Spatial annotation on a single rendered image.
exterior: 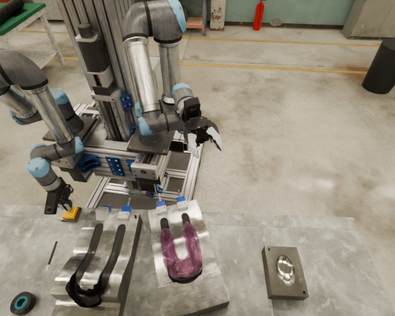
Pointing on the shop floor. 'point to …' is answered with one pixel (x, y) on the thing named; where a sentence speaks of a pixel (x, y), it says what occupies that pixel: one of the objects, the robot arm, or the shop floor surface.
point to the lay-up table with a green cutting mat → (2, 22)
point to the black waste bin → (387, 66)
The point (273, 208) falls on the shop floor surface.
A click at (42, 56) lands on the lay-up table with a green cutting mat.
